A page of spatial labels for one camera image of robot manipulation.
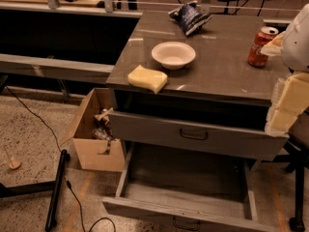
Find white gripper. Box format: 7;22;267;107
261;31;309;137

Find red coke can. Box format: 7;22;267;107
247;26;278;68

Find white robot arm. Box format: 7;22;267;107
261;4;309;136

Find grey drawer cabinet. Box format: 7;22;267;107
105;11;293;162

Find grey top drawer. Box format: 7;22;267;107
108;111;289;160

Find grey drawer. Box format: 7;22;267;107
108;111;289;160
102;143;274;232

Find grey middle drawer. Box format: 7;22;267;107
102;143;274;232

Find blue chip bag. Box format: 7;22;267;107
168;0;211;36

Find white paper bowl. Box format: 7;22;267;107
152;42;196;70

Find yellow sponge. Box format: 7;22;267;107
127;65;168;94

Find crumpled wrappers in box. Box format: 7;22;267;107
92;108;114;140

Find cardboard box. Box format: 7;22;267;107
62;88;126;172

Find grey metal bench beam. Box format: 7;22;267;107
0;54;114;84

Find black stand leg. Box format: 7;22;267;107
0;149;70;232

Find small wooden spinning top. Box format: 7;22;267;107
4;149;21;170

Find black floor cable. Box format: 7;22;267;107
5;86;117;232

